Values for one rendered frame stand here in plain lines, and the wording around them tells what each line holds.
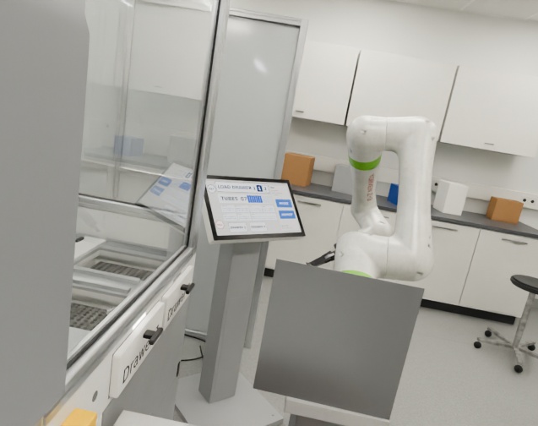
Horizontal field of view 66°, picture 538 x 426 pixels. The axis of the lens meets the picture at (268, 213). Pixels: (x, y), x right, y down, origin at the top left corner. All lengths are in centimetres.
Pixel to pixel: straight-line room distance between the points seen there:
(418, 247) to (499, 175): 367
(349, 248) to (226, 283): 87
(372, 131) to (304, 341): 69
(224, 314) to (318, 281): 105
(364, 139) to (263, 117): 120
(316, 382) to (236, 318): 99
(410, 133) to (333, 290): 58
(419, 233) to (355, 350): 39
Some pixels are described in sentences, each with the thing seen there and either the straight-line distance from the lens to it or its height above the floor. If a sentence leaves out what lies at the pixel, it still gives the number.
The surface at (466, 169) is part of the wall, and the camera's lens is 479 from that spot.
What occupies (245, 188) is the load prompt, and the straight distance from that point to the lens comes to 194.
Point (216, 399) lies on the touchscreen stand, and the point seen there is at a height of 5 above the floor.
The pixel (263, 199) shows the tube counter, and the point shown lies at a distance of 197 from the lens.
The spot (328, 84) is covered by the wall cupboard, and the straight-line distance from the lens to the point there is 414.
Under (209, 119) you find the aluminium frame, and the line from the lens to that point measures 144.
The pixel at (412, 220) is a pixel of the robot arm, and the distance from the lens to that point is 131.
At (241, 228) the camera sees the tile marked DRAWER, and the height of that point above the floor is 100.
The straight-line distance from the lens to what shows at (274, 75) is 253.
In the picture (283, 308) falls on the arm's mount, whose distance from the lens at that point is 111.
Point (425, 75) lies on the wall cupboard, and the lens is 428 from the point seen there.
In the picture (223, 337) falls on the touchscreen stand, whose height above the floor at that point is 41.
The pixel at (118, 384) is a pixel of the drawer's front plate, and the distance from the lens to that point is 106.
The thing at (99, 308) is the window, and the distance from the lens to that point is 92.
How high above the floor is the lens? 148
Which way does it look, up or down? 12 degrees down
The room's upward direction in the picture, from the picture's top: 10 degrees clockwise
